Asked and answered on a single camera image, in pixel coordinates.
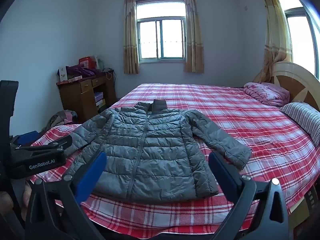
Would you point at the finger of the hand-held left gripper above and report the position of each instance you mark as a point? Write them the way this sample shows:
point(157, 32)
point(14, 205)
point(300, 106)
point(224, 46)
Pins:
point(45, 143)

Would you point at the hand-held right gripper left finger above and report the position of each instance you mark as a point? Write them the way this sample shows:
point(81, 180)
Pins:
point(92, 172)

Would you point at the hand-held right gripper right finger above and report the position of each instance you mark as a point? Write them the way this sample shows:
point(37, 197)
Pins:
point(221, 172)

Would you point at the grey puffer jacket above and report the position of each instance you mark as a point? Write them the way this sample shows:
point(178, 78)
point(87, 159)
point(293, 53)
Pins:
point(150, 142)

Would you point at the pile of clothes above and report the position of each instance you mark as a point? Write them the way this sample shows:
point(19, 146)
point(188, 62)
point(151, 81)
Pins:
point(61, 118)

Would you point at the blue cloth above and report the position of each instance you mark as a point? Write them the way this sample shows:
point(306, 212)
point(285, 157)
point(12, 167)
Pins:
point(26, 137)

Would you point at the brown wooden desk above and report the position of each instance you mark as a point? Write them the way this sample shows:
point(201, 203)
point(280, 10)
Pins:
point(75, 97)

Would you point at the bed with red plaid sheet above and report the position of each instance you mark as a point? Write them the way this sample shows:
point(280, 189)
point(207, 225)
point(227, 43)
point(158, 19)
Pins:
point(237, 115)

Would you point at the stacked boxes in desk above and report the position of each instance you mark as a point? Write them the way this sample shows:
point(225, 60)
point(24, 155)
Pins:
point(99, 101)

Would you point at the pink flat box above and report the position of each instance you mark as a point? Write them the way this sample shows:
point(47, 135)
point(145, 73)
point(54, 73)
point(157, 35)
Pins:
point(75, 79)

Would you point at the white box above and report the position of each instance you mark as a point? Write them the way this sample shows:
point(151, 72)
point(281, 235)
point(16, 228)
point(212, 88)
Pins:
point(63, 74)

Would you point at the purple cloth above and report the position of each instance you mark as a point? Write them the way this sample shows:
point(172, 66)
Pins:
point(81, 71)

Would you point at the pink folded quilt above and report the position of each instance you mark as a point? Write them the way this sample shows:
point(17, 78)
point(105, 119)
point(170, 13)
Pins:
point(267, 93)

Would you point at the red box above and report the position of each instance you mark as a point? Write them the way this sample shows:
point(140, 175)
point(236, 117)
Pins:
point(86, 62)

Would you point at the striped pillow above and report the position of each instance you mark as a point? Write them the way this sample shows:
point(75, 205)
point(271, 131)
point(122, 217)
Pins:
point(303, 118)

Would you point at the wooden headboard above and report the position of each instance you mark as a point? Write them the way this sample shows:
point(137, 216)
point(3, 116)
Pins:
point(295, 82)

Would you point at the beige curtain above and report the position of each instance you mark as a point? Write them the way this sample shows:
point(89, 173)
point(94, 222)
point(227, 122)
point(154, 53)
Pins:
point(130, 35)
point(193, 32)

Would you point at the sliding window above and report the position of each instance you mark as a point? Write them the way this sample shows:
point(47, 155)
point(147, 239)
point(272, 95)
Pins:
point(161, 37)

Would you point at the yellow tied curtain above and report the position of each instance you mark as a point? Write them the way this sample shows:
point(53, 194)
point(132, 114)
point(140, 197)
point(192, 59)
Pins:
point(273, 30)

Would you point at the large bright window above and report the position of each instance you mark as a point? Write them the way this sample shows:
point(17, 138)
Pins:
point(301, 40)

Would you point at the black frame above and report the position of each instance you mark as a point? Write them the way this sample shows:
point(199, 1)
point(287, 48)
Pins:
point(8, 100)

